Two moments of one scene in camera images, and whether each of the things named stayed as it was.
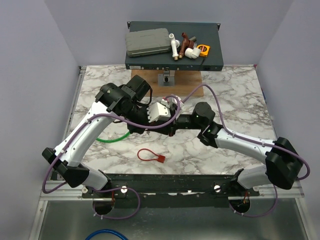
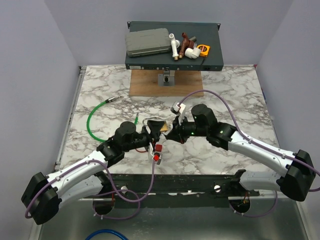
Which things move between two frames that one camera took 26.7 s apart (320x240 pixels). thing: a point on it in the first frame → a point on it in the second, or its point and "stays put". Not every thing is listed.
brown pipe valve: x=188 y=44 stays put
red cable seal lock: x=160 y=158 → x=158 y=148
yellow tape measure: x=205 y=50 stays put
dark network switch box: x=207 y=34 stays put
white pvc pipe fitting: x=175 y=44 stays put
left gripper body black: x=139 y=115 → x=146 y=138
